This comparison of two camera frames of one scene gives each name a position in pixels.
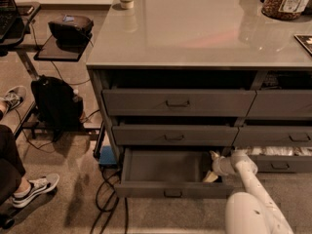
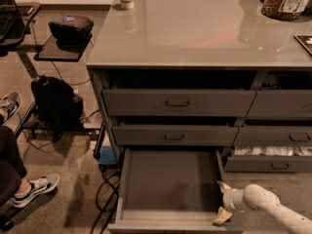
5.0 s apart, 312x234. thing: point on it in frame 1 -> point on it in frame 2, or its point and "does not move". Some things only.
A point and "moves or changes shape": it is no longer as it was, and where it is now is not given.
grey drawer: x=250 y=136 does not move
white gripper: x=219 y=166 -> x=229 y=199
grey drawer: x=171 y=173 moves or changes shape
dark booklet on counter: x=306 y=40 does not move
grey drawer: x=174 y=135 does not move
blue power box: x=106 y=155 does not move
